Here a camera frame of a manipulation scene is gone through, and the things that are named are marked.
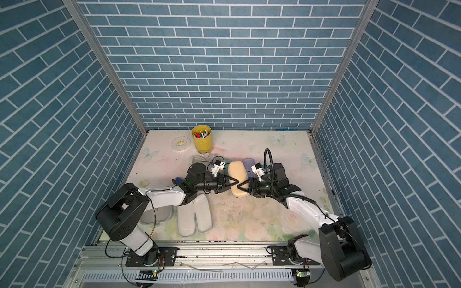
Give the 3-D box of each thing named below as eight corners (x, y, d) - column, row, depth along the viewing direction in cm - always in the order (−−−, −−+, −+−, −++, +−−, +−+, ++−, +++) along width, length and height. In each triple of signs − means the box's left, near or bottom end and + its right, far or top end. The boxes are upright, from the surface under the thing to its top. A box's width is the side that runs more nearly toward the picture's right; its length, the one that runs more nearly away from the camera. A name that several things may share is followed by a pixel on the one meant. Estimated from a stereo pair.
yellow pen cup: (194, 154, 110) (189, 138, 99) (197, 141, 117) (193, 124, 106) (212, 154, 110) (209, 138, 99) (214, 141, 117) (211, 125, 106)
